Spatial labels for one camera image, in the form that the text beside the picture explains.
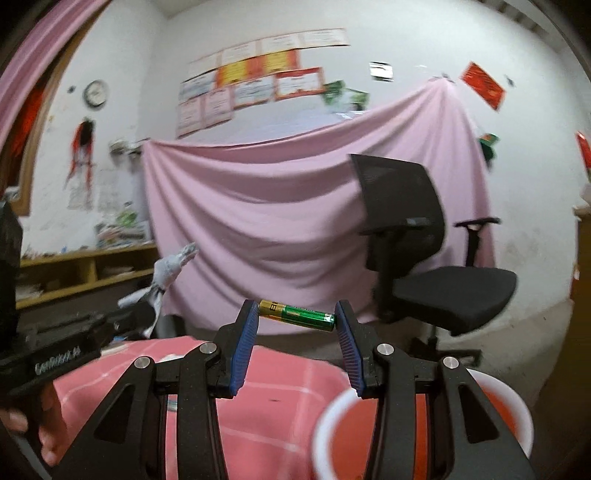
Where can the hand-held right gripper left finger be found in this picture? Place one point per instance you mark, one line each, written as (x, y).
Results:
(242, 350)

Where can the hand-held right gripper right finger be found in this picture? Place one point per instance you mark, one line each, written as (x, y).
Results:
(348, 350)

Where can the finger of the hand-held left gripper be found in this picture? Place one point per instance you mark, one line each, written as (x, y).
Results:
(141, 318)

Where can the grey tissue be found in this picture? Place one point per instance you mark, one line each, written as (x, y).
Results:
(168, 272)

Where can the green and gold battery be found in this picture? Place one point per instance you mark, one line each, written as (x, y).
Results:
(295, 316)

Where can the red basin with white rim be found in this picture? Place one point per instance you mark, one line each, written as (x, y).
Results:
(355, 443)

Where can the person's left hand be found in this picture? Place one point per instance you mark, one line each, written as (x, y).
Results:
(51, 429)

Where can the pink checked tablecloth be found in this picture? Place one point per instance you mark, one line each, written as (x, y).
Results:
(277, 415)

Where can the low wooden shelf unit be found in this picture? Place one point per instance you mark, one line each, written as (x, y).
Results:
(87, 256)

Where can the pile of papers and packets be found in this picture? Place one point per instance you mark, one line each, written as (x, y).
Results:
(122, 230)

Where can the black office chair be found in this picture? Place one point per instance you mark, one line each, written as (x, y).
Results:
(452, 290)

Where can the pink hanging sheet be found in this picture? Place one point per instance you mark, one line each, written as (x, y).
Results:
(277, 207)

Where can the wooden cabinet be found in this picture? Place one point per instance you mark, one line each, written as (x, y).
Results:
(582, 258)

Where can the white object on cabinet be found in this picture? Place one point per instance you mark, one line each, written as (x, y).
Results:
(586, 194)

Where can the pink curtain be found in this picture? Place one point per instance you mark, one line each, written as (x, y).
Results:
(41, 50)

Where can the small wall shelf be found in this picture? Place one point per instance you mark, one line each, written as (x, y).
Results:
(124, 146)

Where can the red and black wall hanging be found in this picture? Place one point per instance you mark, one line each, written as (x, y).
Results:
(82, 143)

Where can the round wall clock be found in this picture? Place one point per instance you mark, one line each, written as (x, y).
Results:
(96, 93)

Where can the green and red wall ornament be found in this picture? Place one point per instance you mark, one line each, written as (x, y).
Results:
(489, 145)

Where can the green wall picture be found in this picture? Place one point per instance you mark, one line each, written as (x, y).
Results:
(346, 97)

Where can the group of wall certificates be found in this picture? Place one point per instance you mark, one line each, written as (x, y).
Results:
(249, 87)

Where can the black and white wall photo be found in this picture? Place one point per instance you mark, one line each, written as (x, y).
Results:
(381, 71)

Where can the red paper wall square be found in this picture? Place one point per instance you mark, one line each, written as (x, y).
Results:
(484, 85)

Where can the red paper wall strip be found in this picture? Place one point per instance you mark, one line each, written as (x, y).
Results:
(584, 152)

